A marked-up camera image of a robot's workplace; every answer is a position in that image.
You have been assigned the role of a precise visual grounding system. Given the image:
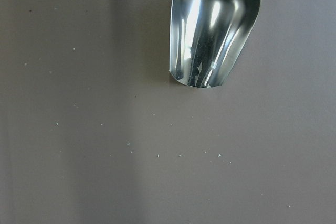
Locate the shiny metal scoop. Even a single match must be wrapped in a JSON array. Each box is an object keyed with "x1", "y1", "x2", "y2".
[{"x1": 169, "y1": 0, "x2": 261, "y2": 88}]

